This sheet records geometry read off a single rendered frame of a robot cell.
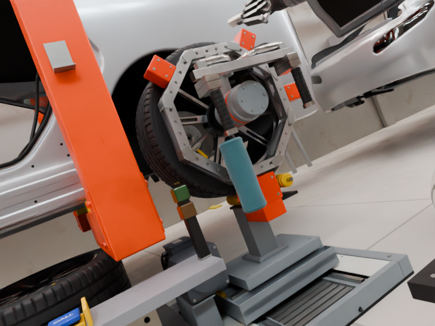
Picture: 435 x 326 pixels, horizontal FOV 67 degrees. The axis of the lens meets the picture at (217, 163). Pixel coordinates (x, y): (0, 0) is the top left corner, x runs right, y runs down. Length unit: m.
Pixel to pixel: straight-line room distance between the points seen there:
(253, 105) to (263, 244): 0.62
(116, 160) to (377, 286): 1.02
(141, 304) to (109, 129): 0.51
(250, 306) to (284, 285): 0.16
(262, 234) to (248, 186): 0.39
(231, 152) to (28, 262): 4.20
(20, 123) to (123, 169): 4.24
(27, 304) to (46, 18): 0.86
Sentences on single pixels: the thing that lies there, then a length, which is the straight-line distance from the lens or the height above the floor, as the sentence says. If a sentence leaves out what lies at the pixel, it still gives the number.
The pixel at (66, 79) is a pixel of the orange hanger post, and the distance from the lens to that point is 1.09.
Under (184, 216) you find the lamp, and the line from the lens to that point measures 0.91.
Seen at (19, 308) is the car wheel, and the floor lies 0.49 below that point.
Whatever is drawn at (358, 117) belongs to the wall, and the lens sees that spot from 7.97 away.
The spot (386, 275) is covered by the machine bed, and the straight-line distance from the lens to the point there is 1.44.
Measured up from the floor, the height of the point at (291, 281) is 0.14.
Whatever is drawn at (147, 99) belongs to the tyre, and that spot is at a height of 1.00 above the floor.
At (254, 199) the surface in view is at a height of 0.52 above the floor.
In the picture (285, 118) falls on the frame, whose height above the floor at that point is 0.75.
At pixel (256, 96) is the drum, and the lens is 1.20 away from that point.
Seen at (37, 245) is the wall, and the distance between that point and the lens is 5.05.
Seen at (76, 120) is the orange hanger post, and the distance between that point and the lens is 1.06.
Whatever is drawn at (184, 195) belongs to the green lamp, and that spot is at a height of 0.63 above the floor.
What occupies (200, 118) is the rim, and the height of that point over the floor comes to 0.88.
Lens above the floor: 0.69
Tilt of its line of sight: level
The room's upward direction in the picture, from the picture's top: 21 degrees counter-clockwise
